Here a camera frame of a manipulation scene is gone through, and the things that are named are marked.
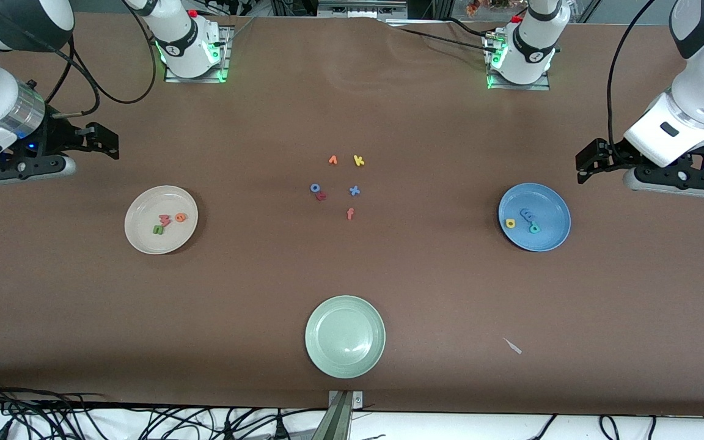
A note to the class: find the blue plate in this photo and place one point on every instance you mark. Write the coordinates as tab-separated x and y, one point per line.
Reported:
550	211

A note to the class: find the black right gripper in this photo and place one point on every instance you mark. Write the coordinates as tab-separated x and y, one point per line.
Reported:
60	135

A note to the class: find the small white paper scrap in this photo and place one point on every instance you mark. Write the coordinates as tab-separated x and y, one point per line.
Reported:
514	347

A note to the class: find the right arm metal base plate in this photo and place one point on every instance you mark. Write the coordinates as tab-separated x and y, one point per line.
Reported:
224	61

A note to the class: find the beige plate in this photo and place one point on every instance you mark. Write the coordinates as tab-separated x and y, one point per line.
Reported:
161	241

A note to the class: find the metal camera pole bracket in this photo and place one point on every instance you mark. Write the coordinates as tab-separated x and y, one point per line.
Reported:
343	415

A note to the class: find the orange decorative object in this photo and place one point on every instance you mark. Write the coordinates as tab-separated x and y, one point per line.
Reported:
473	7

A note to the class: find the brown table cover sheet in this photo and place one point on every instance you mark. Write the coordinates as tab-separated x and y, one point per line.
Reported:
83	305

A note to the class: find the blue foam letter m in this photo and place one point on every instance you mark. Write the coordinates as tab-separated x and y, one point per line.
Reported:
528	214

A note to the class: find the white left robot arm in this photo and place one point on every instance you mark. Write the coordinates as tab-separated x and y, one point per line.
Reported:
700	104

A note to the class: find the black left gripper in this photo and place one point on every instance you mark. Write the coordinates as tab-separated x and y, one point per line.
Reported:
616	155

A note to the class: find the red foam letter w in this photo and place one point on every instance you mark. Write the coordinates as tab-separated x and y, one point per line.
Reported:
164	219

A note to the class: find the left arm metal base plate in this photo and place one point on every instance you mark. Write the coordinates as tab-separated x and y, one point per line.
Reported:
535	87

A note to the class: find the grey power strip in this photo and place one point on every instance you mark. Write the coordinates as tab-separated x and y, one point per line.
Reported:
358	7

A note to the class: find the pale green plate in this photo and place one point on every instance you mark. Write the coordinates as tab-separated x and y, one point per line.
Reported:
344	337

